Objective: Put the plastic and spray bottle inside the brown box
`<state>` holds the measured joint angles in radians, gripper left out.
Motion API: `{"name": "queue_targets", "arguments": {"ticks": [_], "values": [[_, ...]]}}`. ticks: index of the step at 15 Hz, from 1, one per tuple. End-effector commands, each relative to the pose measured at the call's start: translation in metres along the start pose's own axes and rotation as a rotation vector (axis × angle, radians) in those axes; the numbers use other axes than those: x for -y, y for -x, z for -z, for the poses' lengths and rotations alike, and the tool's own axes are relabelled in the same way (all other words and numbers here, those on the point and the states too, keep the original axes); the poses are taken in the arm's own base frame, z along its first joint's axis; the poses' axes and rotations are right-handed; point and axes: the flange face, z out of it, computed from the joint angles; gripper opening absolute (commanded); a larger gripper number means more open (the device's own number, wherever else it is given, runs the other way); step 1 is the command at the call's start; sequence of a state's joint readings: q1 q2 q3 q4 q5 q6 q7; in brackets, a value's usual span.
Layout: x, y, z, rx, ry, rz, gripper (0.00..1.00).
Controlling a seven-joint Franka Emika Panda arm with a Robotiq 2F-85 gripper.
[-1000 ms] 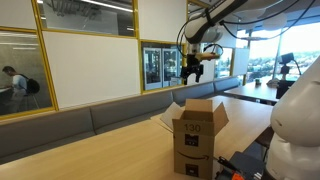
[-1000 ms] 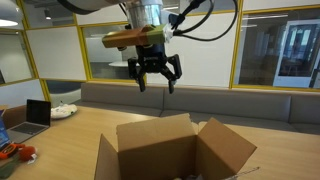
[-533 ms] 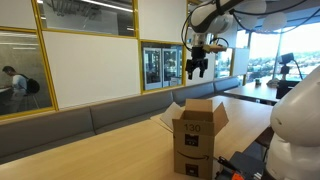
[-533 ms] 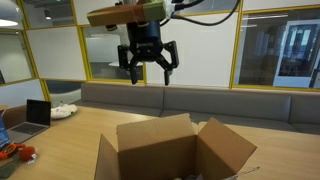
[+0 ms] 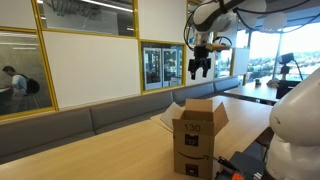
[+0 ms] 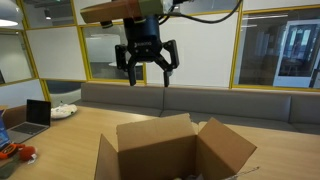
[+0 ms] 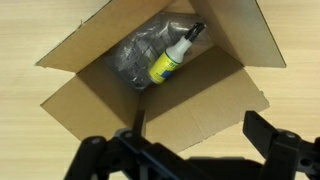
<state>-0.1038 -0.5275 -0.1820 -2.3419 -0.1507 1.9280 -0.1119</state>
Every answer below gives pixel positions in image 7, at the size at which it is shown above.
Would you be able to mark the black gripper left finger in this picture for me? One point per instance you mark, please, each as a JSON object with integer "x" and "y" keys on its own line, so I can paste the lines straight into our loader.
{"x": 140, "y": 160}

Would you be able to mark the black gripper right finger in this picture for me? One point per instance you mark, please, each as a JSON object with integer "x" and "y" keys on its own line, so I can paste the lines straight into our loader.
{"x": 283, "y": 153}

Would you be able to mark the yellow label spray bottle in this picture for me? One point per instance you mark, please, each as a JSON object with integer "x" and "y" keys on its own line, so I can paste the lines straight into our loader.
{"x": 166, "y": 63}

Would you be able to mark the clear plastic bag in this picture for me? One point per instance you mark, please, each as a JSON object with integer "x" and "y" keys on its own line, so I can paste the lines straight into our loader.
{"x": 133, "y": 56}

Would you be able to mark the brown cardboard box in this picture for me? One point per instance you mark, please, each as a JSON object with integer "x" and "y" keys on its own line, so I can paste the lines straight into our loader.
{"x": 200, "y": 100}

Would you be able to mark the dark crumpled plastic bag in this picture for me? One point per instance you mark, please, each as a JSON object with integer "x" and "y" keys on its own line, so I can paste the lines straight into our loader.
{"x": 170, "y": 26}

